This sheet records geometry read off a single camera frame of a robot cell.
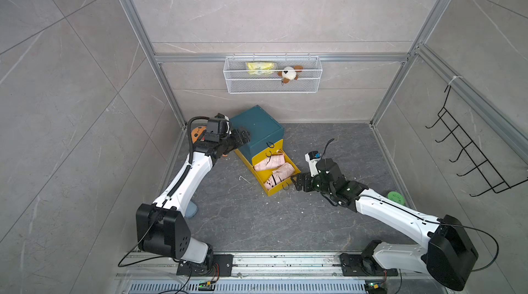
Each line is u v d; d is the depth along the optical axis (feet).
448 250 1.31
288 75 2.81
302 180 2.35
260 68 2.74
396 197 2.82
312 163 2.39
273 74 2.89
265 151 2.98
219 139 2.05
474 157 2.16
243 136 2.44
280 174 3.05
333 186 2.01
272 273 2.39
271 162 3.21
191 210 2.77
